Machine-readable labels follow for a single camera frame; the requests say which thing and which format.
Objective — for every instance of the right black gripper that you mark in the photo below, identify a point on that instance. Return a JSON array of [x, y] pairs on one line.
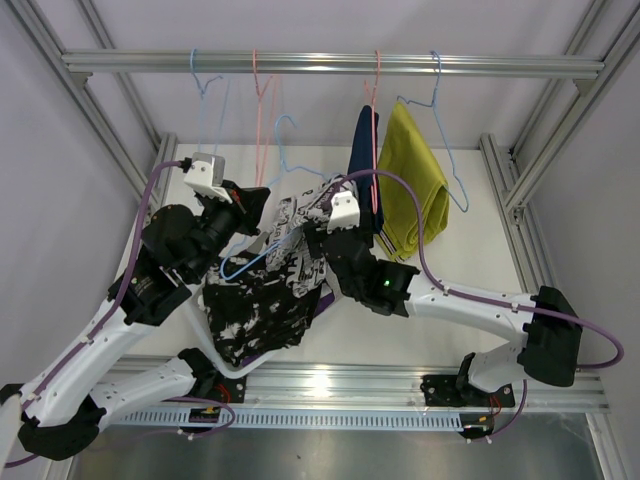
[[360, 234]]

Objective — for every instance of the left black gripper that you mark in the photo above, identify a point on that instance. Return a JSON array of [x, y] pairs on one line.
[[246, 207]]

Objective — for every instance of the light blue hanger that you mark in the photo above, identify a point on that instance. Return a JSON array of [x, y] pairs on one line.
[[202, 88], [284, 237], [434, 107]]

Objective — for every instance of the black white patterned trousers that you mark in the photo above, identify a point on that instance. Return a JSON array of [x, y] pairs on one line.
[[256, 313]]

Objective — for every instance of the navy blue trousers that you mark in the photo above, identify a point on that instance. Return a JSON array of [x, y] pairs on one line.
[[361, 158]]

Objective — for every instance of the olive yellow trousers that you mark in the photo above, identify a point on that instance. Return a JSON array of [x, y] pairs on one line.
[[416, 206]]

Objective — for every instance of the pink hanger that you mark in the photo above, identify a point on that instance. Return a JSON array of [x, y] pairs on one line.
[[371, 91], [263, 129]]

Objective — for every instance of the purple camouflage trousers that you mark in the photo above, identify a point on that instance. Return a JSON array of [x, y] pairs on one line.
[[326, 299]]

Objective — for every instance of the grey white printed trousers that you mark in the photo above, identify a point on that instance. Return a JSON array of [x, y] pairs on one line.
[[304, 273]]

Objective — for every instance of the white plastic basket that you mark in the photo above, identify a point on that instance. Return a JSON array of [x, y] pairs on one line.
[[197, 319]]

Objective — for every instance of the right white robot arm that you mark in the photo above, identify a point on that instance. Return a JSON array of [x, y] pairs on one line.
[[540, 344]]

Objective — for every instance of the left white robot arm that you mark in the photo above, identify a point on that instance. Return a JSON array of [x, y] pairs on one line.
[[67, 406]]

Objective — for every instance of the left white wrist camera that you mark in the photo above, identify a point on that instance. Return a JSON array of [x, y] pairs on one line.
[[204, 174]]

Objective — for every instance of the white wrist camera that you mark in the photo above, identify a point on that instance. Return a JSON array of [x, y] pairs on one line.
[[204, 174], [345, 212]]

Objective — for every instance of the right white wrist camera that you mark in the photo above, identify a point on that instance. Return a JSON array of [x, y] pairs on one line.
[[345, 212]]

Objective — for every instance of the aluminium frame left struts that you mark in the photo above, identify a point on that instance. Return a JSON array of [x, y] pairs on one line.
[[33, 22]]

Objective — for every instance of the aluminium frame struts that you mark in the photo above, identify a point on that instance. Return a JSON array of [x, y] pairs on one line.
[[608, 30], [33, 22]]

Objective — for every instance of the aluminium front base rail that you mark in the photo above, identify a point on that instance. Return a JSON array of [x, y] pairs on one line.
[[300, 385]]

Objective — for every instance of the aluminium frame right struts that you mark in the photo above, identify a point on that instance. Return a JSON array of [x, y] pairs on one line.
[[608, 30]]

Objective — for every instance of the grey slotted cable duct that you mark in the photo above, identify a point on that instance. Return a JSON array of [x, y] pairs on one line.
[[414, 420]]

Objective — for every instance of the aluminium hanging rail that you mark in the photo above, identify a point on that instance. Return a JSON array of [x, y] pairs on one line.
[[239, 62]]

